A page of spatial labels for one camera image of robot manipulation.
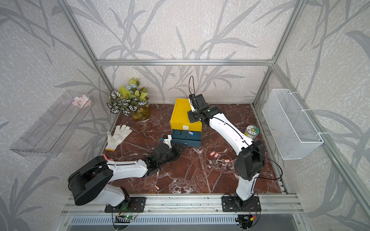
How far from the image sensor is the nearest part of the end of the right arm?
589 millimetres

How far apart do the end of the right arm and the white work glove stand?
2.13ft

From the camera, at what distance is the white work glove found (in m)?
0.98
